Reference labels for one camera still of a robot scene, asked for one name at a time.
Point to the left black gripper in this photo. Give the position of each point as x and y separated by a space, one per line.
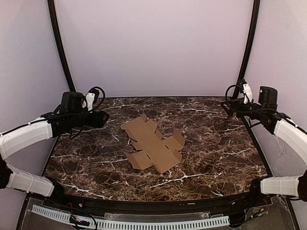
97 121

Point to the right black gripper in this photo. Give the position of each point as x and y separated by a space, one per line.
238 102

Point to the brown cardboard box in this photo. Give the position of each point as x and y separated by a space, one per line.
151 148

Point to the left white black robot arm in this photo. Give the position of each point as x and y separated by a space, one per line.
75 112

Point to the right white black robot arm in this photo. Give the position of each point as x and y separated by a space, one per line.
284 128

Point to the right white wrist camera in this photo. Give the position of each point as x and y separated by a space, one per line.
247 92

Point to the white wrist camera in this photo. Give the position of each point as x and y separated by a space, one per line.
91 98
247 92

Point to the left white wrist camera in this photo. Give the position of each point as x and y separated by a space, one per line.
91 98

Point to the right black frame post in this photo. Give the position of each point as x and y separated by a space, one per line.
250 39

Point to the black frame post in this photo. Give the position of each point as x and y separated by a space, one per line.
59 44
250 39

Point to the black front rail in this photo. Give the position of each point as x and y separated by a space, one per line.
228 205

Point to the white slotted cable duct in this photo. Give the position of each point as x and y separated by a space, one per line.
196 221

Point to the left black frame post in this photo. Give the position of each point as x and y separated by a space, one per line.
59 44

